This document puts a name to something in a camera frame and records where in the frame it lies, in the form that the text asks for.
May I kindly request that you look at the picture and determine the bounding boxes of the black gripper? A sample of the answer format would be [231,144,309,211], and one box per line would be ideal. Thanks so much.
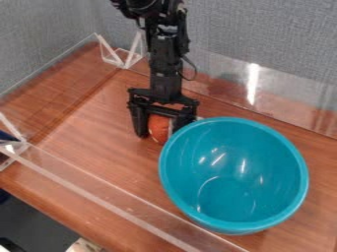
[127,56,199,138]

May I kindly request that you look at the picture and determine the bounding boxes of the red white toy mushroom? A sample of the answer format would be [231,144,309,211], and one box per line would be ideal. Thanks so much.
[147,114,179,145]

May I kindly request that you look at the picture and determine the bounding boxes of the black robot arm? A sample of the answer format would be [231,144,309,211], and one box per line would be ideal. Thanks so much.
[109,0,199,138]

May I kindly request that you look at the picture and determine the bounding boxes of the blue plastic bowl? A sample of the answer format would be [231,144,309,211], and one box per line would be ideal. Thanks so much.
[158,117,309,235]

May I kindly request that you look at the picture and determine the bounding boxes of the black cable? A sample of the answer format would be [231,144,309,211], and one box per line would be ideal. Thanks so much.
[179,53,199,82]

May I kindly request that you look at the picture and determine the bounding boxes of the clear acrylic corner bracket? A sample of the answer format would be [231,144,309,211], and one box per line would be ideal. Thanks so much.
[93,31,146,70]

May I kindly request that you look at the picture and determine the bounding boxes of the clear acrylic left wall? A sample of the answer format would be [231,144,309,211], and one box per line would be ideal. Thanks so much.
[0,32,97,97]

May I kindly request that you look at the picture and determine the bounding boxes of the clear acrylic wall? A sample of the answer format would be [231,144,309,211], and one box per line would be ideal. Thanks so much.
[184,49,337,139]
[0,32,97,97]
[0,142,248,252]

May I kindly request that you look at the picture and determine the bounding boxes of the clear acrylic front wall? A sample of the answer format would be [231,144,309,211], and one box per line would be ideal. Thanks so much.
[0,142,248,252]

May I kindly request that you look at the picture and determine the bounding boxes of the clear acrylic back wall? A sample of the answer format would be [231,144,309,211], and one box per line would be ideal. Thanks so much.
[184,49,337,139]

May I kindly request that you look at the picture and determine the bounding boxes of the clear acrylic left bracket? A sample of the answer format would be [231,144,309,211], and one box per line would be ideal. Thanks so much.
[0,112,29,172]

